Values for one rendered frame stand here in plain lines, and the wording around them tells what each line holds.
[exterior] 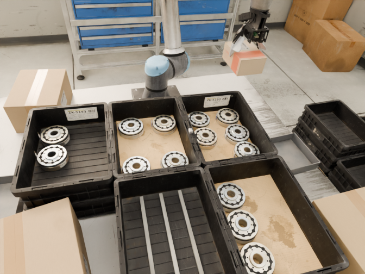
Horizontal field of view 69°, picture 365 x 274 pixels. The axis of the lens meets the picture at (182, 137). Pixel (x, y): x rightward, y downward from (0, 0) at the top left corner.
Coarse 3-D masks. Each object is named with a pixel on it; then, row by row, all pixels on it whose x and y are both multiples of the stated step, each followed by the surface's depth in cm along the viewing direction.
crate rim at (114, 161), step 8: (168, 96) 116; (112, 120) 103; (184, 120) 106; (112, 128) 100; (112, 136) 99; (112, 144) 94; (192, 144) 99; (112, 152) 92; (112, 160) 89; (200, 160) 92; (112, 168) 87; (160, 168) 88; (168, 168) 89; (176, 168) 89; (184, 168) 89; (120, 176) 85; (128, 176) 85
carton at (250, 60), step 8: (224, 48) 117; (248, 48) 113; (256, 48) 113; (224, 56) 118; (232, 56) 111; (240, 56) 108; (248, 56) 108; (256, 56) 109; (264, 56) 109; (232, 64) 112; (240, 64) 107; (248, 64) 108; (256, 64) 109; (264, 64) 110; (240, 72) 110; (248, 72) 111; (256, 72) 112
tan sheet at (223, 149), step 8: (208, 112) 126; (216, 112) 127; (216, 128) 119; (224, 128) 119; (216, 144) 112; (224, 144) 112; (208, 152) 108; (216, 152) 109; (224, 152) 109; (232, 152) 109; (208, 160) 105
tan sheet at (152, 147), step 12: (144, 120) 119; (144, 132) 114; (120, 144) 108; (132, 144) 108; (144, 144) 109; (156, 144) 109; (168, 144) 110; (180, 144) 110; (120, 156) 104; (132, 156) 104; (144, 156) 104; (156, 156) 105; (156, 168) 101
